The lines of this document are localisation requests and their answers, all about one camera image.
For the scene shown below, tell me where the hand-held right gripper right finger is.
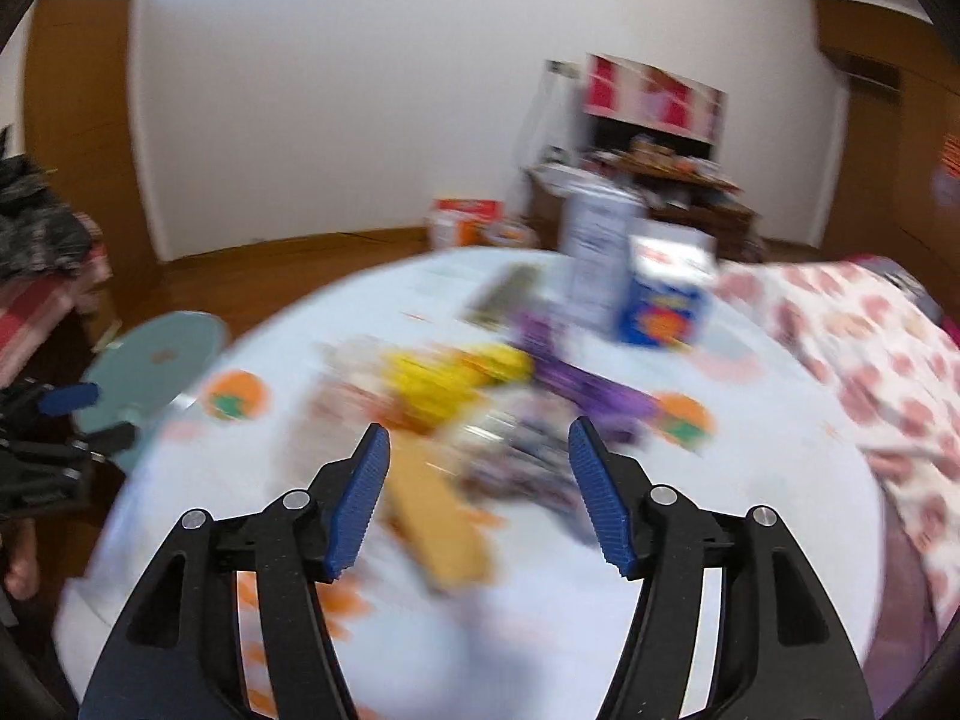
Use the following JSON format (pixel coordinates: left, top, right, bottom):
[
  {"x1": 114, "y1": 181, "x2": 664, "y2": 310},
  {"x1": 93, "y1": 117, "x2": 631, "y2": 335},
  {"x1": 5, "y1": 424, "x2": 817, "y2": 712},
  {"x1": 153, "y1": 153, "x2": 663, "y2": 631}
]
[{"x1": 568, "y1": 416, "x2": 875, "y2": 720}]

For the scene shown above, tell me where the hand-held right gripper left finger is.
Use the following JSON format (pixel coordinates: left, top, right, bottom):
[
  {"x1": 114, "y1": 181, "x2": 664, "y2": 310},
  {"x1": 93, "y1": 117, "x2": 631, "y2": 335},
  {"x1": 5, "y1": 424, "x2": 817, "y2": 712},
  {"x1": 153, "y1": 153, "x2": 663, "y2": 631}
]
[{"x1": 79, "y1": 424, "x2": 391, "y2": 720}]

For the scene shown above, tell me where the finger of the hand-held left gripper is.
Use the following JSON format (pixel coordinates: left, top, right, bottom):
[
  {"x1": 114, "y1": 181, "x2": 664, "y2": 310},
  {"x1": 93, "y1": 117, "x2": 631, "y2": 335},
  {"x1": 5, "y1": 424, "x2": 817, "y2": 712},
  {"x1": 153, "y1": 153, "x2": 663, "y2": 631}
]
[
  {"x1": 15, "y1": 381, "x2": 101, "y2": 421},
  {"x1": 45, "y1": 422, "x2": 138, "y2": 466}
]

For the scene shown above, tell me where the light teal bin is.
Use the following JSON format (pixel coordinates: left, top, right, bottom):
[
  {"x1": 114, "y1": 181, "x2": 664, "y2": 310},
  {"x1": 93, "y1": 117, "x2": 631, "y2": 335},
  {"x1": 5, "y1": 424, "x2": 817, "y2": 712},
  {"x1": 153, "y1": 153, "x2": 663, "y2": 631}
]
[{"x1": 81, "y1": 311, "x2": 232, "y2": 475}]

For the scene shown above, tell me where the dark patterned wrapper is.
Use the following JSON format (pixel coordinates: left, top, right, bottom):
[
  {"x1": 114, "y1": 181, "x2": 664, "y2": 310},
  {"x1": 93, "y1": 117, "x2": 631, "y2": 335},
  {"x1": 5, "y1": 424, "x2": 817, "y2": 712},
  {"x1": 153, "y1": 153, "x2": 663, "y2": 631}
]
[{"x1": 457, "y1": 412, "x2": 601, "y2": 526}]

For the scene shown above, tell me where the tan packet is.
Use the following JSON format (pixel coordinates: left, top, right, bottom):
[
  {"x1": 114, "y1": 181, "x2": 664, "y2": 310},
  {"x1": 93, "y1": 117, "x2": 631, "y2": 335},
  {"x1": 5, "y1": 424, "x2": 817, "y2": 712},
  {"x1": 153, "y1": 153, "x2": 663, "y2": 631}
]
[{"x1": 382, "y1": 435, "x2": 500, "y2": 593}]

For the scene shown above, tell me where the clear plastic wrapper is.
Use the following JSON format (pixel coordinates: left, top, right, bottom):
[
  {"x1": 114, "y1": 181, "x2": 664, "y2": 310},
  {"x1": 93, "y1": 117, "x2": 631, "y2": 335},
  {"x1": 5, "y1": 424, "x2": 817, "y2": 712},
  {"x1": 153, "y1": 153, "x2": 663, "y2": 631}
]
[{"x1": 311, "y1": 341, "x2": 421, "y2": 458}]

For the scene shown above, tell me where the purple wrapper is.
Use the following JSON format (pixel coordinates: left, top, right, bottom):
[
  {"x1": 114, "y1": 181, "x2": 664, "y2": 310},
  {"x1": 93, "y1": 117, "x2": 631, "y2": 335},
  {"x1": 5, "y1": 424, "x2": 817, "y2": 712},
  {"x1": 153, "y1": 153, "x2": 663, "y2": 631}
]
[{"x1": 514, "y1": 311, "x2": 661, "y2": 443}]

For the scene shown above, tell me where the yellow wrapper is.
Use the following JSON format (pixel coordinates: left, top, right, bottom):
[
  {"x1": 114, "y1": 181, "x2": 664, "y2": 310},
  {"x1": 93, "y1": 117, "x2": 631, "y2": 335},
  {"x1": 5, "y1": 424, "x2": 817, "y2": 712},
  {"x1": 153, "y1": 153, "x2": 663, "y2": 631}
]
[{"x1": 379, "y1": 343, "x2": 533, "y2": 436}]

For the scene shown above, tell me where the person's left hand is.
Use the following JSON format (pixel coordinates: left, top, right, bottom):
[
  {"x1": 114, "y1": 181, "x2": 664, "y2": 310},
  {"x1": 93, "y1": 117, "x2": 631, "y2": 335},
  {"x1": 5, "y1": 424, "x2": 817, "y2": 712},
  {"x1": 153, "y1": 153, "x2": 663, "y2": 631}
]
[{"x1": 2, "y1": 521, "x2": 40, "y2": 602}]

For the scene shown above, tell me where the red striped cloth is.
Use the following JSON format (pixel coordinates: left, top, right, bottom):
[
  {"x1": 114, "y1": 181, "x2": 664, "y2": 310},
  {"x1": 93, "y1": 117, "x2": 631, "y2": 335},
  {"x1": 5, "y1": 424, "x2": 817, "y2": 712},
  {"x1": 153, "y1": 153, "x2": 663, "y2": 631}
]
[{"x1": 0, "y1": 217, "x2": 113, "y2": 391}]

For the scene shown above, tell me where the white printed tablecloth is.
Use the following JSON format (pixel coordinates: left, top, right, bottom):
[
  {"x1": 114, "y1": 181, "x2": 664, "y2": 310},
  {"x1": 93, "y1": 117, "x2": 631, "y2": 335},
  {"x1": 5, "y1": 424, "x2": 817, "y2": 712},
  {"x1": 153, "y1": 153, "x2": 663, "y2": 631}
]
[{"x1": 52, "y1": 247, "x2": 890, "y2": 720}]

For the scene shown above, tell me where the black patterned jacket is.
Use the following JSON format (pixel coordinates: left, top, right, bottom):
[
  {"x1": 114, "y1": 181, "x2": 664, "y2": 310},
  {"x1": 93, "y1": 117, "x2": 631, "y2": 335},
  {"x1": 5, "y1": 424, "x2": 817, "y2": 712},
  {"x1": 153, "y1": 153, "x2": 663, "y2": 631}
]
[{"x1": 0, "y1": 127, "x2": 95, "y2": 282}]

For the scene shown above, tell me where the small blue drink carton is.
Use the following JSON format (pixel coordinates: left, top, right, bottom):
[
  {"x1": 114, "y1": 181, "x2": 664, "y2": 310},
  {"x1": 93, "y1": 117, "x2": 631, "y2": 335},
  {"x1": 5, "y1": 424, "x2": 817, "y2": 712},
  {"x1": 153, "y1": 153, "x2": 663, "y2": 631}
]
[{"x1": 615, "y1": 223, "x2": 717, "y2": 352}]

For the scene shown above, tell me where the dark snack bar packet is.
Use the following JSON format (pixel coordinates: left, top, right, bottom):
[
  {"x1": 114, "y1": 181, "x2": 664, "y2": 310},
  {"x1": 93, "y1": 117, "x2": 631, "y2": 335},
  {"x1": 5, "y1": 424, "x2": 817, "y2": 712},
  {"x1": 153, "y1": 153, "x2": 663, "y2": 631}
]
[{"x1": 461, "y1": 262, "x2": 545, "y2": 335}]

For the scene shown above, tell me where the tall white milk carton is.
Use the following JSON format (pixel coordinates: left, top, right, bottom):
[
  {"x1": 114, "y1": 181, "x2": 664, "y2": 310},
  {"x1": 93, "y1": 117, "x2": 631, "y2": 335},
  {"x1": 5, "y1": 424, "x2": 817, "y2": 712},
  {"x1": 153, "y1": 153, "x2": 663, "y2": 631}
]
[{"x1": 561, "y1": 184, "x2": 646, "y2": 335}]

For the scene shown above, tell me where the wooden door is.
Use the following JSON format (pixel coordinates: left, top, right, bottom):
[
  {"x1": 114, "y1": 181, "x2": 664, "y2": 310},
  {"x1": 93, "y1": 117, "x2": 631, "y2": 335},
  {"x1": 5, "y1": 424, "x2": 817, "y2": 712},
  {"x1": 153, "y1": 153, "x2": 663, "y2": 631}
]
[{"x1": 22, "y1": 0, "x2": 162, "y2": 263}]

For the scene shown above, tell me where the wooden television cabinet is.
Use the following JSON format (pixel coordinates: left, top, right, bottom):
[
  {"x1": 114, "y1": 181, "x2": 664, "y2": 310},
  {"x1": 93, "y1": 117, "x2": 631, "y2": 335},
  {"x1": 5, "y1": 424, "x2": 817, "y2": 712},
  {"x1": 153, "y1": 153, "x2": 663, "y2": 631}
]
[{"x1": 525, "y1": 157, "x2": 758, "y2": 256}]

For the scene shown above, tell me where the heart print blanket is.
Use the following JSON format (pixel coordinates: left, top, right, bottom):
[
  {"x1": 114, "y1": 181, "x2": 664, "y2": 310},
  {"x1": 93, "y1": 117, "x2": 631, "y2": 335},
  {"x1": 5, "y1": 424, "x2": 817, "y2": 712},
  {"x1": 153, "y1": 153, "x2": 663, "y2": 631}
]
[{"x1": 712, "y1": 259, "x2": 960, "y2": 616}]

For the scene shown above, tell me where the white and orange paper bag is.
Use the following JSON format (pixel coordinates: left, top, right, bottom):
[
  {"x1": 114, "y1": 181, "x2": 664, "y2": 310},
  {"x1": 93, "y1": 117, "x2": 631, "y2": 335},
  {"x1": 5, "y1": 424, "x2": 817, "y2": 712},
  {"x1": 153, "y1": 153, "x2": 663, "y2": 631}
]
[{"x1": 429, "y1": 214, "x2": 470, "y2": 248}]

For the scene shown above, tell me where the mauve cloth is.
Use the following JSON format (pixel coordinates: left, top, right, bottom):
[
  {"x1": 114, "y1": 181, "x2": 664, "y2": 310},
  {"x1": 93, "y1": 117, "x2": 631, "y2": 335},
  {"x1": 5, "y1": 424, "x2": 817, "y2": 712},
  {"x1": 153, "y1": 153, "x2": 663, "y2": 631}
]
[{"x1": 862, "y1": 499, "x2": 947, "y2": 680}]

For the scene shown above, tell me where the white flat box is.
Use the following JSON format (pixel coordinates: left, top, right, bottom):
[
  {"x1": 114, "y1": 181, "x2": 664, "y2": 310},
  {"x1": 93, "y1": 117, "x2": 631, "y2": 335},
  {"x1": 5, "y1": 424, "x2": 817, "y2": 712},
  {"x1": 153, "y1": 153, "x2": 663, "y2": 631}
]
[{"x1": 536, "y1": 165, "x2": 593, "y2": 192}]

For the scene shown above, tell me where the black television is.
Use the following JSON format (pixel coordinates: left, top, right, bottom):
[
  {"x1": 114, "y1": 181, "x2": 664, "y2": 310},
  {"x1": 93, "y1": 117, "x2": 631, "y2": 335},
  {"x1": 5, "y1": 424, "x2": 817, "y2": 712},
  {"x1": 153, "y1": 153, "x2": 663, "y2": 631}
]
[{"x1": 581, "y1": 116, "x2": 721, "y2": 158}]

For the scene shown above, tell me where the wooden wardrobe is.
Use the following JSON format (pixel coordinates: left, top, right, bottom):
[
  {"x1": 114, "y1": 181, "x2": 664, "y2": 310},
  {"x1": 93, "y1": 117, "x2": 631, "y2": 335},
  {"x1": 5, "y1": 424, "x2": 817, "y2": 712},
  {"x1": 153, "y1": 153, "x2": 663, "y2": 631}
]
[{"x1": 814, "y1": 0, "x2": 960, "y2": 271}]

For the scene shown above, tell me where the red paper decoration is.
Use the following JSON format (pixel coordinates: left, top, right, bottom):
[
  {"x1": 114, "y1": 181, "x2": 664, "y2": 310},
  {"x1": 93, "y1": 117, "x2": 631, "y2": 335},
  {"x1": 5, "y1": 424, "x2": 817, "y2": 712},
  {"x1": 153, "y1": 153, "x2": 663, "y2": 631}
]
[{"x1": 930, "y1": 127, "x2": 960, "y2": 181}]

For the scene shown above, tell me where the grey power cable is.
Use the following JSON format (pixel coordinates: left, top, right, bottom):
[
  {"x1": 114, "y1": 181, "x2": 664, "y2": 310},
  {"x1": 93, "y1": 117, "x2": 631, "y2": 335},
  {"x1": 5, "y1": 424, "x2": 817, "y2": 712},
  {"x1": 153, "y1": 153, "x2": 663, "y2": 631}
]
[{"x1": 517, "y1": 75, "x2": 571, "y2": 166}]

